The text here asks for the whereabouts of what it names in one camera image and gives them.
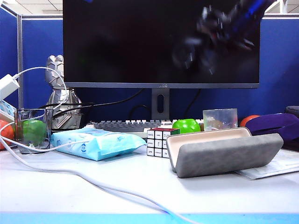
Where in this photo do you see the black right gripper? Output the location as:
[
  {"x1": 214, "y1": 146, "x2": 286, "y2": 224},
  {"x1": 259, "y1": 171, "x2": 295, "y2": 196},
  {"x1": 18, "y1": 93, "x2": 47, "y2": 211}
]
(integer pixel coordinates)
[{"x1": 196, "y1": 6, "x2": 255, "y2": 51}]

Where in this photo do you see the grey suede glasses case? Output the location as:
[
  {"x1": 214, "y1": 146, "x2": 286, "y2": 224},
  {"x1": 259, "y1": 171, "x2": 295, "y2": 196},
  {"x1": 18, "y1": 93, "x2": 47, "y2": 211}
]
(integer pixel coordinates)
[{"x1": 165, "y1": 126, "x2": 285, "y2": 179}]

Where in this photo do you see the clear plastic box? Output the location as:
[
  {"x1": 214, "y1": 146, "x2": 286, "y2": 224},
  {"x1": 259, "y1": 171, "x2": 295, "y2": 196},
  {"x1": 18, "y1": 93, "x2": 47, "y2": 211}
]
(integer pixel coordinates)
[{"x1": 202, "y1": 108, "x2": 238, "y2": 131}]

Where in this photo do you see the brown kiwi fruit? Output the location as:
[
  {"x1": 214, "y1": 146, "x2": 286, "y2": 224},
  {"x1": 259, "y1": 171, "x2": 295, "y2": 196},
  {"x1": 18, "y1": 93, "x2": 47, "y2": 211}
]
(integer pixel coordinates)
[{"x1": 205, "y1": 119, "x2": 224, "y2": 131}]

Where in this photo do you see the orange persimmon fruit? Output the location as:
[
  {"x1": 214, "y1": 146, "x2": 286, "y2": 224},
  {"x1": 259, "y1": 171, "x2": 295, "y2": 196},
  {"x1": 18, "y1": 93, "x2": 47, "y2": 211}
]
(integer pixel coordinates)
[{"x1": 240, "y1": 114, "x2": 261, "y2": 126}]

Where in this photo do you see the black computer monitor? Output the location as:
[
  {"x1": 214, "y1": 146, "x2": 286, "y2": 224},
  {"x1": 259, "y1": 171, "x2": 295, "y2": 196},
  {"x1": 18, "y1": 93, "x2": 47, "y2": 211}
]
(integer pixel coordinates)
[{"x1": 62, "y1": 0, "x2": 261, "y2": 89}]

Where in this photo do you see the grey monitor stand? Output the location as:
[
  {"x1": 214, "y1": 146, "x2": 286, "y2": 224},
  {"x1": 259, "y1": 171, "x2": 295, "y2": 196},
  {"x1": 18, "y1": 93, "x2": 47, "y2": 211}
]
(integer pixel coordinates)
[{"x1": 151, "y1": 88, "x2": 170, "y2": 121}]

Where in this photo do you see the dark grey pouch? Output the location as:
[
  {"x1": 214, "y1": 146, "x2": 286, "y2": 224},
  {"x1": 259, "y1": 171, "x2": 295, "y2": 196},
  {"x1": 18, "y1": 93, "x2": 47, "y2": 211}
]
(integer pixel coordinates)
[{"x1": 285, "y1": 105, "x2": 299, "y2": 119}]

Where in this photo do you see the Rubik's cube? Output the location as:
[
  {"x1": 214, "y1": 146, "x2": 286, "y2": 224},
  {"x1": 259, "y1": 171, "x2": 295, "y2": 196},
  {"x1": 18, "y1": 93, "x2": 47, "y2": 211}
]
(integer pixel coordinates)
[{"x1": 146, "y1": 127, "x2": 180, "y2": 159}]

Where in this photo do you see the grey and white keyboard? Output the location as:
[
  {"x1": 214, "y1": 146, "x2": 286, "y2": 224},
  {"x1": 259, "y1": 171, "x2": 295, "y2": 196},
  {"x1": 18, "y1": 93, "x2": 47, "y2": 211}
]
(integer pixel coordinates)
[{"x1": 85, "y1": 119, "x2": 205, "y2": 139}]

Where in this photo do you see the light blue wet wipes pack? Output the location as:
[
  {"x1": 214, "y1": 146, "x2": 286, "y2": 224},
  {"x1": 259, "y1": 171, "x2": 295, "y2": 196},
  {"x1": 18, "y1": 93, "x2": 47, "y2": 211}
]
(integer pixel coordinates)
[{"x1": 50, "y1": 127, "x2": 147, "y2": 161}]

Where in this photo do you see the silver gauntlet figurine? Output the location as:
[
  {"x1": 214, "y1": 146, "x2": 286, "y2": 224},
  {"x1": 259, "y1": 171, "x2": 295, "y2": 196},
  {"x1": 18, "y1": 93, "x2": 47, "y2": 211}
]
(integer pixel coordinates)
[{"x1": 45, "y1": 55, "x2": 82, "y2": 130}]

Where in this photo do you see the blue office partition panel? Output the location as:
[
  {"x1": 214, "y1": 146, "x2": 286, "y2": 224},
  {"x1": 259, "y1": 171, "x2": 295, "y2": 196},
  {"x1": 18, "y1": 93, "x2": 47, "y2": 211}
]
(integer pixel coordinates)
[
  {"x1": 0, "y1": 6, "x2": 20, "y2": 109},
  {"x1": 17, "y1": 14, "x2": 299, "y2": 116}
]

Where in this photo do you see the green apple in glass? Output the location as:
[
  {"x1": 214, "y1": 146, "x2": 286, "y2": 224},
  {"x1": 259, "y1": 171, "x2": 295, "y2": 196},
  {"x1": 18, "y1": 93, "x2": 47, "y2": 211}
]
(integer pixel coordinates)
[{"x1": 22, "y1": 119, "x2": 47, "y2": 147}]

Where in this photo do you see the clear square glass container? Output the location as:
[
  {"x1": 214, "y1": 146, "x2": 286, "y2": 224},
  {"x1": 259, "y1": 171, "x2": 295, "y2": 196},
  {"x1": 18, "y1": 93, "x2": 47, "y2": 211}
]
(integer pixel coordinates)
[{"x1": 14, "y1": 108, "x2": 54, "y2": 154}]

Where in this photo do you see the white power adapter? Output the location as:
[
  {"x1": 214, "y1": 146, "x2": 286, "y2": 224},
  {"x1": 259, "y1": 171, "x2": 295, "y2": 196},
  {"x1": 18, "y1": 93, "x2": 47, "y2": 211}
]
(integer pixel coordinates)
[{"x1": 0, "y1": 74, "x2": 20, "y2": 100}]

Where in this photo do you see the blue and white tissue box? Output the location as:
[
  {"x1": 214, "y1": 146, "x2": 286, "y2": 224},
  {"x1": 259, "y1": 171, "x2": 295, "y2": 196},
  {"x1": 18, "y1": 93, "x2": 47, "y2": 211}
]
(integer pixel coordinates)
[{"x1": 0, "y1": 100, "x2": 16, "y2": 121}]

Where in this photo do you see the orange fruit beside glass container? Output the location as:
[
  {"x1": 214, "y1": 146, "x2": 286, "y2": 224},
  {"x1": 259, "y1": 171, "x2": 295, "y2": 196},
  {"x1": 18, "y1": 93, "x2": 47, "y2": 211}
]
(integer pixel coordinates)
[{"x1": 0, "y1": 120, "x2": 15, "y2": 150}]

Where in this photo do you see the black cable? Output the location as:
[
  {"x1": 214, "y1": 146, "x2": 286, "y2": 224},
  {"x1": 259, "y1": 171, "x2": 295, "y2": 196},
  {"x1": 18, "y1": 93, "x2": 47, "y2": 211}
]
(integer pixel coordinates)
[
  {"x1": 185, "y1": 88, "x2": 201, "y2": 112},
  {"x1": 39, "y1": 88, "x2": 144, "y2": 109},
  {"x1": 128, "y1": 105, "x2": 152, "y2": 120}
]

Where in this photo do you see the white charging cable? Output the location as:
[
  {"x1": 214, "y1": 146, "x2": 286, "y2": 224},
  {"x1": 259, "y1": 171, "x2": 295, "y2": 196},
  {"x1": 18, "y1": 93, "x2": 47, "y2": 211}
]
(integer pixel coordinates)
[{"x1": 0, "y1": 67, "x2": 201, "y2": 224}]

